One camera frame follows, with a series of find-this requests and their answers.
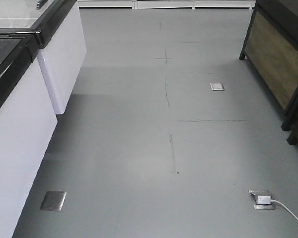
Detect steel floor socket cover far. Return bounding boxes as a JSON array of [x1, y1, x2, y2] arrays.
[[210, 82, 224, 91]]

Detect steel floor socket cover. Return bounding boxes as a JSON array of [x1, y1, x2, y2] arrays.
[[40, 190, 67, 211], [210, 82, 224, 91]]

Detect far white chest freezer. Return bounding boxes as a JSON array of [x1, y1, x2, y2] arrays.
[[0, 0, 86, 115]]

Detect white chest freezer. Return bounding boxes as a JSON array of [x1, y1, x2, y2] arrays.
[[0, 0, 86, 115], [0, 35, 57, 238]]

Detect steel floor socket cover left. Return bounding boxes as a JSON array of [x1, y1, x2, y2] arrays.
[[40, 190, 67, 211]]

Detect near white chest freezer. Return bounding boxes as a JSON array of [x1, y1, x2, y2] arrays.
[[0, 35, 57, 238]]

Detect open steel floor socket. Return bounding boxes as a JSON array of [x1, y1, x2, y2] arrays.
[[249, 190, 275, 210]]

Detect white base shelf row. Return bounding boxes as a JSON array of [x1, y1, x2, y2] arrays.
[[77, 0, 256, 9]]

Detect white power adapter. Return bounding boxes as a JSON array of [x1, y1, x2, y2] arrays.
[[254, 195, 272, 205]]

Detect wooden black-framed display stand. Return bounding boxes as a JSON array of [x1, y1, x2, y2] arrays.
[[239, 0, 298, 131]]

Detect white power cable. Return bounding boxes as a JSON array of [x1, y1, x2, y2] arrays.
[[270, 199, 298, 231]]

